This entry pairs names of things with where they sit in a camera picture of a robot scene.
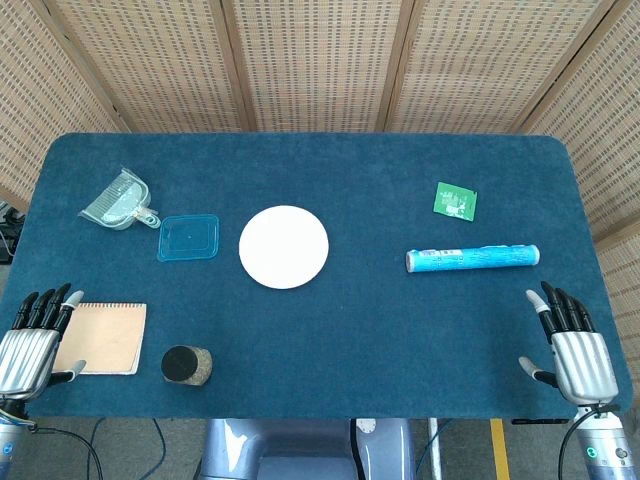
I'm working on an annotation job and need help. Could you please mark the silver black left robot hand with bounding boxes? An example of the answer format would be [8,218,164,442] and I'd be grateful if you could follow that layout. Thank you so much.
[0,282,88,401]

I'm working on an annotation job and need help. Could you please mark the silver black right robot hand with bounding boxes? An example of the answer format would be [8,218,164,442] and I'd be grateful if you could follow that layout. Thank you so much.
[518,281,620,404]

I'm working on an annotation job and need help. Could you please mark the clear jar with black rim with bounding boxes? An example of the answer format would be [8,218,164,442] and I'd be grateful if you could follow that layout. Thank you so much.
[160,344,213,387]

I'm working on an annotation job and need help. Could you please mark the clear blue square container lid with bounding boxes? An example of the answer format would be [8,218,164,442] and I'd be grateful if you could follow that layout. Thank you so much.
[156,213,222,263]

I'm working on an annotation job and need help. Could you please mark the white round plate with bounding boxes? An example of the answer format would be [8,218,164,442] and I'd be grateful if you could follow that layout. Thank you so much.
[238,204,330,290]

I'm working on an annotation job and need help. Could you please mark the kraft spiral notebook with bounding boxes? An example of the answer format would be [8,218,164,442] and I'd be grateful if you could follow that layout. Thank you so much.
[51,301,148,376]

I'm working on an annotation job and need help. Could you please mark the blue plastic wrap roll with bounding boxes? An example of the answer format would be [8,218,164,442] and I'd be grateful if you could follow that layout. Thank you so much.
[405,242,540,274]

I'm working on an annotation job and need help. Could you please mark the green foil sachet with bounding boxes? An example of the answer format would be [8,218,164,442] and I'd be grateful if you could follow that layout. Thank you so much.
[432,181,479,222]

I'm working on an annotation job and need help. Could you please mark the blue fleece table cover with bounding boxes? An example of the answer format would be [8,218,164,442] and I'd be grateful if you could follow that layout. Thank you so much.
[0,131,631,419]

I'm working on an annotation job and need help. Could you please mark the grey blue robot torso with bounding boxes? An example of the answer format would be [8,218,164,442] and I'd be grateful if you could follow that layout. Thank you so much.
[194,417,419,480]

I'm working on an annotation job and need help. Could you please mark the woven bamboo folding screen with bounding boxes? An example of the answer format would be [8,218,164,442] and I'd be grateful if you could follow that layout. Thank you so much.
[0,0,640,371]

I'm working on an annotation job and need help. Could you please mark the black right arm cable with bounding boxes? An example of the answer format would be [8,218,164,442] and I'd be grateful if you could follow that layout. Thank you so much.
[558,405,614,480]

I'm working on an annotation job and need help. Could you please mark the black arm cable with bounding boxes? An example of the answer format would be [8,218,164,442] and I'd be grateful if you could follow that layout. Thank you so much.
[9,419,106,480]
[558,405,614,480]

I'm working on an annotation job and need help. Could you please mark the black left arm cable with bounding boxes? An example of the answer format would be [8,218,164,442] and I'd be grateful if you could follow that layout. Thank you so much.
[9,419,106,480]

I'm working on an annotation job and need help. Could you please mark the blue floor cable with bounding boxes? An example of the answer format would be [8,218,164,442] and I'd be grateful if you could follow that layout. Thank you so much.
[148,418,169,480]

